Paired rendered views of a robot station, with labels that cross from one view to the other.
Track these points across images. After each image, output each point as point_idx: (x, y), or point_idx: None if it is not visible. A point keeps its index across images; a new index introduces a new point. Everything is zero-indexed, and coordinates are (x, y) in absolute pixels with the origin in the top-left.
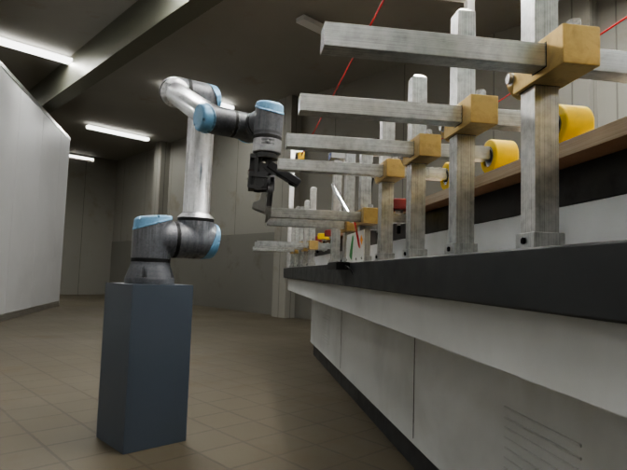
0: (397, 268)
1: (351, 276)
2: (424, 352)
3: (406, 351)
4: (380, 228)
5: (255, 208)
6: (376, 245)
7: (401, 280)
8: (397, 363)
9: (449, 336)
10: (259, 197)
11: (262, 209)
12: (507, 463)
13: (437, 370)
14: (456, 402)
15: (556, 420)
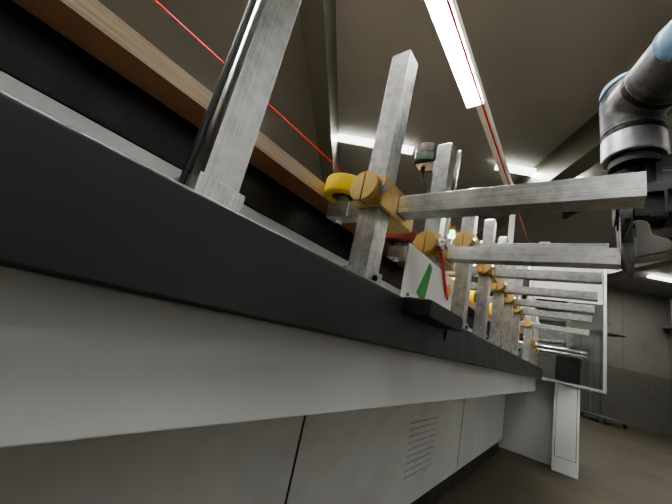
0: (490, 349)
1: (439, 340)
2: (330, 421)
3: (269, 444)
4: (468, 299)
5: (659, 258)
6: (81, 121)
7: (492, 359)
8: (216, 491)
9: (487, 388)
10: (650, 227)
11: (639, 259)
12: (407, 460)
13: (350, 434)
14: (373, 450)
15: (431, 412)
